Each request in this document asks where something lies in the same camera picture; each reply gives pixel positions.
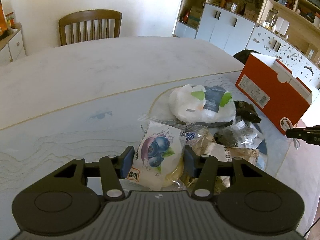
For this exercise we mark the red cardboard box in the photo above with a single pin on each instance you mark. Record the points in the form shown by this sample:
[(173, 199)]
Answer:
[(274, 90)]

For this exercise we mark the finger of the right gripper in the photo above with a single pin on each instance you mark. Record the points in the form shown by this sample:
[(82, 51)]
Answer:
[(311, 135)]

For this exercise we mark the white plastic snack bag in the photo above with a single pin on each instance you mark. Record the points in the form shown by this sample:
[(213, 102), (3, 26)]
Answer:
[(201, 104)]

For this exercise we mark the white side cabinet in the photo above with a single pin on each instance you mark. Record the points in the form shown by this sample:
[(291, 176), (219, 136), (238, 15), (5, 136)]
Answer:
[(12, 47)]

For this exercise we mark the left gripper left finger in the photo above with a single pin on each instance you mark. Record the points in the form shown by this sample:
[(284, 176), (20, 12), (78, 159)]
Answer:
[(112, 169)]

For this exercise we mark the brown wooden chair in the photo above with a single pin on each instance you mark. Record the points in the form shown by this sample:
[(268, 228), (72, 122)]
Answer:
[(89, 25)]

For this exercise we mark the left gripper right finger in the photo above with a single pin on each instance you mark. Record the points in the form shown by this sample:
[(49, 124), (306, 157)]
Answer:
[(204, 169)]

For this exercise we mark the clear bag dark tea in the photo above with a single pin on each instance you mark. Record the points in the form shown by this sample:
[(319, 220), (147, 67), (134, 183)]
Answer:
[(226, 138)]

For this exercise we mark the orange snack bag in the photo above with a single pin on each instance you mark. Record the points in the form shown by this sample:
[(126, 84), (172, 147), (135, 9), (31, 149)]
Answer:
[(3, 23)]

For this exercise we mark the brown paper snack bag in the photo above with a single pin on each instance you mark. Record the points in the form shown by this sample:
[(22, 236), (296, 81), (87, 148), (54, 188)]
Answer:
[(205, 144)]

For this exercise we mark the white wall cabinet unit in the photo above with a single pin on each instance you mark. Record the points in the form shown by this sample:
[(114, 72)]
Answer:
[(285, 29)]

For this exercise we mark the dark green foil packet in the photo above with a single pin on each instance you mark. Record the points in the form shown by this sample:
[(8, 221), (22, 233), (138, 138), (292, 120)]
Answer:
[(247, 112)]

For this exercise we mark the blueberry bread package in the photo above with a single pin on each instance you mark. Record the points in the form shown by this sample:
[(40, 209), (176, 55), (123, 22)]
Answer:
[(158, 160)]

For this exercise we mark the black office chair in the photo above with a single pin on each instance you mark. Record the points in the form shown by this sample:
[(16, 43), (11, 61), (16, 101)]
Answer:
[(243, 55)]

